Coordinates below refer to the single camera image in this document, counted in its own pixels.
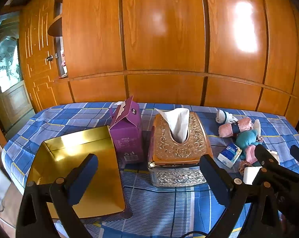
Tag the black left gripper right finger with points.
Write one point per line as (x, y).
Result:
(229, 192)

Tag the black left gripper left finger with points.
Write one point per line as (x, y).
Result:
(34, 218)

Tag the white foam sponge block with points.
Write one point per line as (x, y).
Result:
(250, 174)

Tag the brown satin scrunchie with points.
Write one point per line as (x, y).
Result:
(242, 166)

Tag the teal plush toy pink dress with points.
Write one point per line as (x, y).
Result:
(247, 141)

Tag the blue white tissue packet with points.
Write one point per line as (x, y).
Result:
(229, 155)

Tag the pink towel with label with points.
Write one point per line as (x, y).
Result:
(231, 129)

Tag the white sock with teal stripe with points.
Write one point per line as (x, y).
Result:
(223, 117)

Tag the gold metal tray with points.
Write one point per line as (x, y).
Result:
(104, 197)

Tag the ornate gold tissue box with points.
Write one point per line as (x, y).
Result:
(173, 164)

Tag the wooden wardrobe panelling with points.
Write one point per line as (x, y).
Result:
(241, 54)

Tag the purple paper gift box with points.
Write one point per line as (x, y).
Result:
(126, 132)

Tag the glass panel door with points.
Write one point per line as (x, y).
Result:
(14, 99)

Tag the wooden door with knob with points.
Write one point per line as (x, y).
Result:
(41, 74)

